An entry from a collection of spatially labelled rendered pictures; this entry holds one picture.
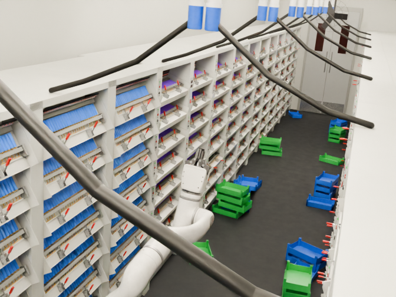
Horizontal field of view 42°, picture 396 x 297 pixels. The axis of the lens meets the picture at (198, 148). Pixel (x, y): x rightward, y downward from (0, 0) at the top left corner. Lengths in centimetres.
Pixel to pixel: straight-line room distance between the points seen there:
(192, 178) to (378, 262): 114
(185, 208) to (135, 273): 36
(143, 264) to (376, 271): 101
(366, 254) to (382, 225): 16
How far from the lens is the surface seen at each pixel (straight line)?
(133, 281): 181
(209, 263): 75
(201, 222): 197
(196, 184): 202
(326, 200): 621
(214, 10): 210
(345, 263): 99
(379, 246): 109
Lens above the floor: 222
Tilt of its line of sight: 17 degrees down
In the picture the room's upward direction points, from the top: 5 degrees clockwise
